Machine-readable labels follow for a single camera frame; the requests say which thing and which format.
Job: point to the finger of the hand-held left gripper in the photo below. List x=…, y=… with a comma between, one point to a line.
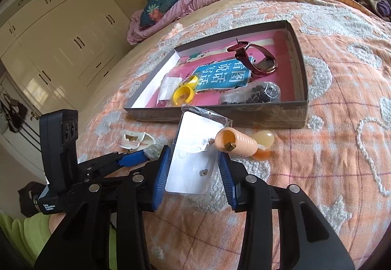
x=131, y=159

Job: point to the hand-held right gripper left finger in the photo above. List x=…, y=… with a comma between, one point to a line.
x=160, y=178

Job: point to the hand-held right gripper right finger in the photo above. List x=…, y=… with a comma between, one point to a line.
x=227, y=181

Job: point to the white hair claw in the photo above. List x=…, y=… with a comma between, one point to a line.
x=146, y=138

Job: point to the clear bag with earring card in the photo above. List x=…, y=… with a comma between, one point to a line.
x=192, y=147

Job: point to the dark cardboard box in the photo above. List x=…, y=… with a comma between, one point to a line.
x=244, y=114

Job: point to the bag of yellow rings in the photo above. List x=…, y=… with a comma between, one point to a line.
x=183, y=96

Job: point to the bag of dark beads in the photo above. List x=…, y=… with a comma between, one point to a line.
x=253, y=94

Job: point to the dark red sunglasses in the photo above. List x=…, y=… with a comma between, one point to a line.
x=265, y=65

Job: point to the person's left forearm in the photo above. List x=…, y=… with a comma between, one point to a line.
x=27, y=236

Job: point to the small crumpled clear bag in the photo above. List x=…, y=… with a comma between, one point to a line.
x=150, y=153

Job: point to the dark hanging bags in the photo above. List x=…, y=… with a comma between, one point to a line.
x=15, y=112

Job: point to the cream wardrobe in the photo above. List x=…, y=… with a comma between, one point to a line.
x=61, y=44

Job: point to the orange checked quilt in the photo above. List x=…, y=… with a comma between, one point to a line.
x=336, y=151

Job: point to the dark floral pillow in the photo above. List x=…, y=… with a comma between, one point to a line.
x=158, y=4

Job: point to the purple garment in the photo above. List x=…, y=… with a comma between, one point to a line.
x=383, y=8

